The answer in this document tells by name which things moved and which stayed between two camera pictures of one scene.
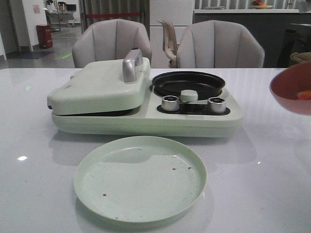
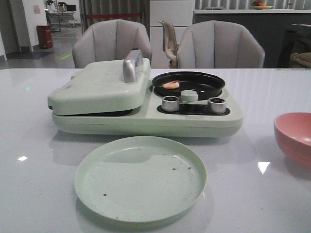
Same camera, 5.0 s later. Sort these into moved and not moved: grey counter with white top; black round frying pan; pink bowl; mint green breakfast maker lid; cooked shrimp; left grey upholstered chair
Moved: pink bowl; cooked shrimp
Not moved: grey counter with white top; left grey upholstered chair; black round frying pan; mint green breakfast maker lid
